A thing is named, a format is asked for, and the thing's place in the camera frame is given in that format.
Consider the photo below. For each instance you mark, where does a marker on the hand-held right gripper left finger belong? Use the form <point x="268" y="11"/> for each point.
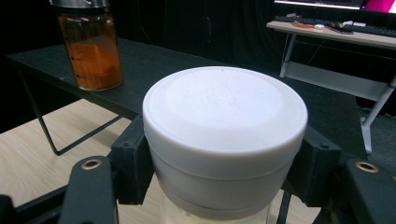
<point x="132" y="161"/>

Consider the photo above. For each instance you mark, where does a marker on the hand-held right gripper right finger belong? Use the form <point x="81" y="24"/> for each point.
<point x="316" y="168"/>

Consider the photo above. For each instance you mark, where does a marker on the yellow spice jar white lid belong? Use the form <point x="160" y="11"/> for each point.
<point x="224" y="124"/>

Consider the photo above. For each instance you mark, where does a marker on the brown spice jar silver lid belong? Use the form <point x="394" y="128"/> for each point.
<point x="93" y="53"/>

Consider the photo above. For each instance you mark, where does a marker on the desk with grey metal legs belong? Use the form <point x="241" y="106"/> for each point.
<point x="336" y="77"/>

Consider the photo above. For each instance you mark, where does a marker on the small black flat device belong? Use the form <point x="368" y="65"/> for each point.
<point x="342" y="30"/>

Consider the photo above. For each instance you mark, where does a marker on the small white round object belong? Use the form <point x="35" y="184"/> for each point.
<point x="319" y="26"/>

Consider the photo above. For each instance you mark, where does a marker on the black keyboard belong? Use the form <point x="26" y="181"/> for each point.
<point x="367" y="28"/>

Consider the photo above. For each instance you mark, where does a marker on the computer monitor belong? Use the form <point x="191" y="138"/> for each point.
<point x="336" y="3"/>

